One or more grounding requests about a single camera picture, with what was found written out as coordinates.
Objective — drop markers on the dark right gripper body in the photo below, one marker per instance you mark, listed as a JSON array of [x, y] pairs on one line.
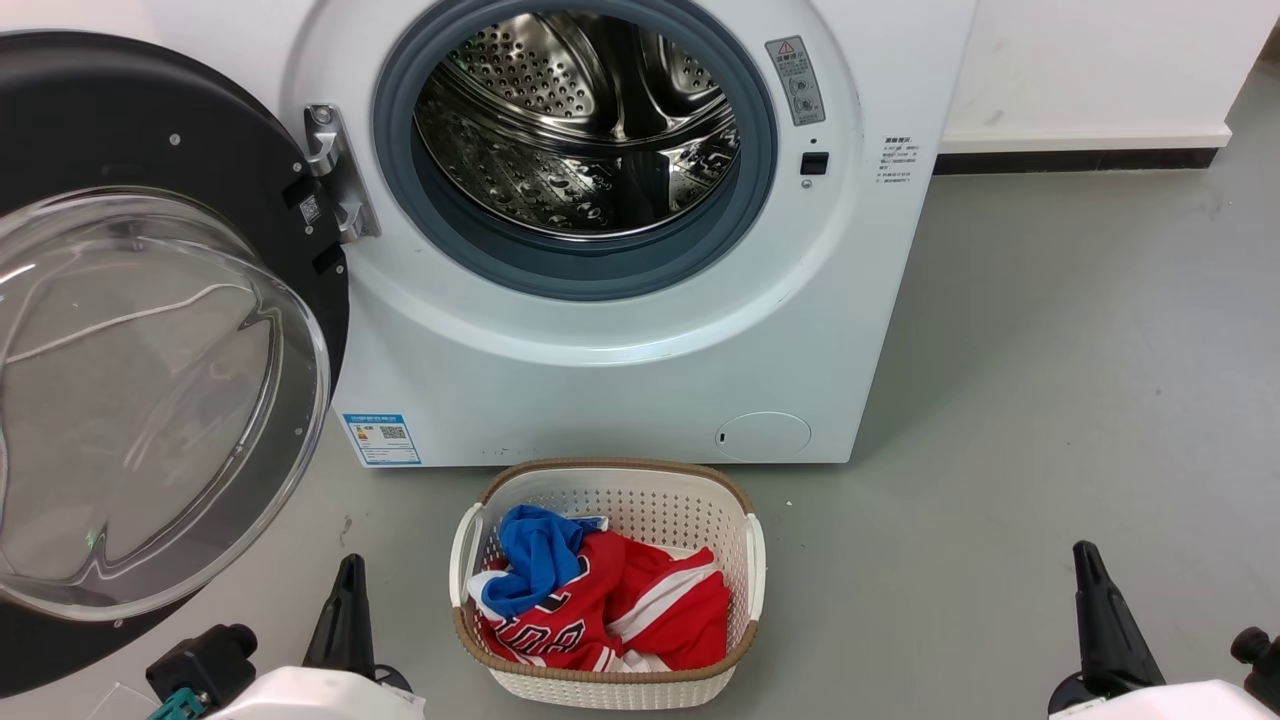
[[1068, 692]]

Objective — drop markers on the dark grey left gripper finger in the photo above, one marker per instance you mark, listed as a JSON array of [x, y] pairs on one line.
[[345, 630]]

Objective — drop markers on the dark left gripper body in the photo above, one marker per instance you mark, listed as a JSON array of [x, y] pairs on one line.
[[393, 676]]

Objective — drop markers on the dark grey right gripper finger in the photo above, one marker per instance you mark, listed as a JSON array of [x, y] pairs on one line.
[[1115, 640]]

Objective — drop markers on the black round glass washer door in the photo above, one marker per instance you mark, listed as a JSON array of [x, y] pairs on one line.
[[100, 120]]

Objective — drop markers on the white front-load washing machine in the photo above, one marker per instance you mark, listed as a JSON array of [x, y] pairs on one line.
[[600, 400]]

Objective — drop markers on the silver door hinge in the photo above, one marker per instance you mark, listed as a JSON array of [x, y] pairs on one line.
[[340, 170]]

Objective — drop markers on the black door latch slot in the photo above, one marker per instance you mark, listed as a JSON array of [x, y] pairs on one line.
[[815, 163]]

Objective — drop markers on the blue garment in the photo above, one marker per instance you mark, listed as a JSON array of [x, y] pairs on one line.
[[540, 560]]

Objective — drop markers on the blue energy label sticker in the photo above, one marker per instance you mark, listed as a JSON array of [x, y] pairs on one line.
[[382, 440]]

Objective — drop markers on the red basketball jersey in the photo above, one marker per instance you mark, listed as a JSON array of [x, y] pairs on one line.
[[670, 620]]

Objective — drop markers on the white plastic laundry basket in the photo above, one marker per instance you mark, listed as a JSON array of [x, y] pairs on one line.
[[620, 490]]

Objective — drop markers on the round white filter cover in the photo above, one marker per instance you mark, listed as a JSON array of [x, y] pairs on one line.
[[763, 437]]

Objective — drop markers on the small text sticker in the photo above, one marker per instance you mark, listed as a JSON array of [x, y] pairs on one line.
[[900, 160]]

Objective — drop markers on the grey warning sticker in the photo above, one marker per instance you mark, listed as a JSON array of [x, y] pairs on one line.
[[796, 80]]

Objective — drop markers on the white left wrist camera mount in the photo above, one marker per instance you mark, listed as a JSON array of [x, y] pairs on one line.
[[310, 698]]

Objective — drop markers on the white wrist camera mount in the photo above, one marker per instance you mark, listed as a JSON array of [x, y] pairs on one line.
[[1180, 703], [310, 698]]

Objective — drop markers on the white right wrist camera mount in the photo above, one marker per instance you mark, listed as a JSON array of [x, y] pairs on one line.
[[1180, 703]]

